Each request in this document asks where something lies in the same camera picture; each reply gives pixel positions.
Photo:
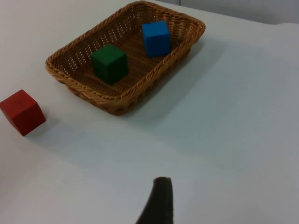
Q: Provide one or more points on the green cube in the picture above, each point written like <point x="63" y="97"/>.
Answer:
<point x="109" y="64"/>

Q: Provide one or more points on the blue cube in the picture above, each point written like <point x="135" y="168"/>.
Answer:
<point x="156" y="38"/>

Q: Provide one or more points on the red cube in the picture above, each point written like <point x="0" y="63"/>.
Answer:
<point x="22" y="113"/>

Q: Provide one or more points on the brown wicker basket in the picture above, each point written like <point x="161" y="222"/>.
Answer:
<point x="144" y="79"/>

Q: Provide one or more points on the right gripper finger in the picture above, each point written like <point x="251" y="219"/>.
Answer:
<point x="160" y="205"/>

